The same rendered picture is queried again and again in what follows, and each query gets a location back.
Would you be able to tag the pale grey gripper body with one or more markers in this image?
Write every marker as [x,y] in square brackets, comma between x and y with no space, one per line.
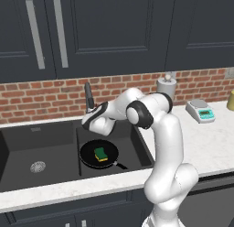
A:
[91,112]

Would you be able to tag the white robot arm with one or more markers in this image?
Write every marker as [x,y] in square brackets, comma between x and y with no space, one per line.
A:
[166,145]

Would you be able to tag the green and yellow sponge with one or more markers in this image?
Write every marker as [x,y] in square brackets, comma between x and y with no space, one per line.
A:
[101,154]

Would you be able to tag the black frying pan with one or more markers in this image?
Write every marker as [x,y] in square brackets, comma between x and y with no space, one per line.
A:
[91,159]

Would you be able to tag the black sink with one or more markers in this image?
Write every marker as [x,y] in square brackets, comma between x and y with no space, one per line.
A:
[45,145]

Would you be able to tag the silver sink drain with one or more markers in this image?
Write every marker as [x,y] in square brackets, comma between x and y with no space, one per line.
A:
[37,167]

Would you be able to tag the black tap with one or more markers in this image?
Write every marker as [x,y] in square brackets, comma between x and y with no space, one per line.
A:
[88,95]

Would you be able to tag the white paper towel roll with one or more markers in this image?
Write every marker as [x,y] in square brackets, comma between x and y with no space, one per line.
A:
[166,85]

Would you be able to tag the dark base cupboard door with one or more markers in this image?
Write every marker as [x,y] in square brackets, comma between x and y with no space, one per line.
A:
[36,220]
[112,210]

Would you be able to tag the grey kitchen scale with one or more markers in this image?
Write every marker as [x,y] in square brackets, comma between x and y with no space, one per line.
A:
[201,111]

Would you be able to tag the yellow jar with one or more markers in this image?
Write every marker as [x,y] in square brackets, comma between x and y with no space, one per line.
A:
[231,101]

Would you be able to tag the dark dishwasher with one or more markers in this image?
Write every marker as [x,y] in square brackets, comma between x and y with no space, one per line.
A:
[210,203]

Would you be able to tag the grey wall socket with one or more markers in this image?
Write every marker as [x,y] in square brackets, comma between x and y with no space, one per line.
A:
[230,73]

